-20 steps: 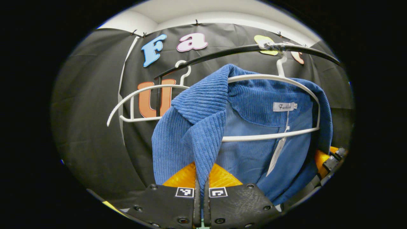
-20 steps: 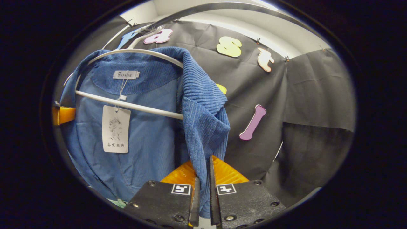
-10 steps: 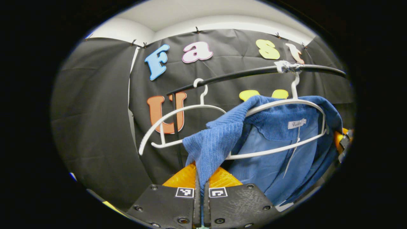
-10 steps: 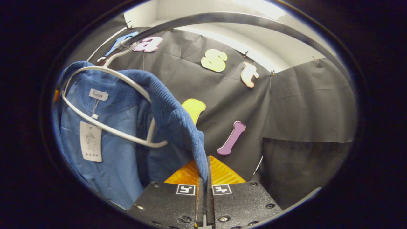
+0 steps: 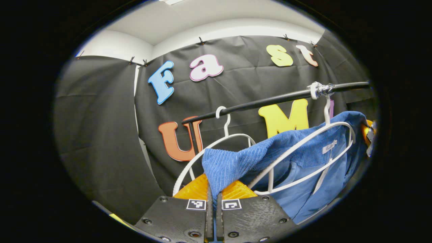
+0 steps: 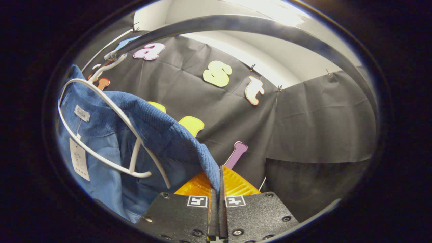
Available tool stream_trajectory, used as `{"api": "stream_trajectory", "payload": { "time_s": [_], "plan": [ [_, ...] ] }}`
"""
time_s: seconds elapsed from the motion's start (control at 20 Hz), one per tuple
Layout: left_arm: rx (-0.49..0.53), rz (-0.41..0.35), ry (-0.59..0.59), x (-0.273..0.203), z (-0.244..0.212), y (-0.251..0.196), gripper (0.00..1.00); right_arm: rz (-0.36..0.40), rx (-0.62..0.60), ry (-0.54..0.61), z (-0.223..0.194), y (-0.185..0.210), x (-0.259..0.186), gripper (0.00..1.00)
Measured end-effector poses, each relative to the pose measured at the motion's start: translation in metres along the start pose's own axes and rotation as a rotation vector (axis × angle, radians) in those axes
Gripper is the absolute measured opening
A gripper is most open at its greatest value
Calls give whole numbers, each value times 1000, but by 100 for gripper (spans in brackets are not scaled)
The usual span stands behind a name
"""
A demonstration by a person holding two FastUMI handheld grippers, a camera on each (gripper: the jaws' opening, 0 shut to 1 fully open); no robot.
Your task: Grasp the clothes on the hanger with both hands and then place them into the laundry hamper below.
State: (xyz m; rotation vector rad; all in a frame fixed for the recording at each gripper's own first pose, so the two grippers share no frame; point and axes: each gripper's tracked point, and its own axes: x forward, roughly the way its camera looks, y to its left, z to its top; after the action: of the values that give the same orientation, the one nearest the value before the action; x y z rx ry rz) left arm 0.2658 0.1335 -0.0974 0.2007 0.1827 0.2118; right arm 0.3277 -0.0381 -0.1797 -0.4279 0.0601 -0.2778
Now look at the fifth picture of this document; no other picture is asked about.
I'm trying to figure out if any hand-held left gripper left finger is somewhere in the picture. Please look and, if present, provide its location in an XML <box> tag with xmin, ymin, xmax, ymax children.
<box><xmin>134</xmin><ymin>173</ymin><xmax>215</xmax><ymax>242</ymax></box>

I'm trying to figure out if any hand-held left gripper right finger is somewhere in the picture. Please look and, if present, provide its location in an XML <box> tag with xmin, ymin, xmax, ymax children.
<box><xmin>216</xmin><ymin>180</ymin><xmax>297</xmax><ymax>242</ymax></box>

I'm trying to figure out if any white hanger with tag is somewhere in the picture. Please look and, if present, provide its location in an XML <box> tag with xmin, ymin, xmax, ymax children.
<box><xmin>248</xmin><ymin>82</ymin><xmax>356</xmax><ymax>196</ymax></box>

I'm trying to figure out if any blue jacket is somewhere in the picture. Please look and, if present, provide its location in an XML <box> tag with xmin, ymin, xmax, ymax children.
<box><xmin>202</xmin><ymin>111</ymin><xmax>369</xmax><ymax>225</ymax></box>

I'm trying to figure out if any black garment rack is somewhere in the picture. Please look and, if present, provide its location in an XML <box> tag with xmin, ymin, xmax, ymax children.
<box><xmin>182</xmin><ymin>81</ymin><xmax>370</xmax><ymax>154</ymax></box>

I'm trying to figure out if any white wire hanger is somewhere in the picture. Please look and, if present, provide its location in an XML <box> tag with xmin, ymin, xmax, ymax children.
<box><xmin>173</xmin><ymin>106</ymin><xmax>257</xmax><ymax>196</ymax></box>

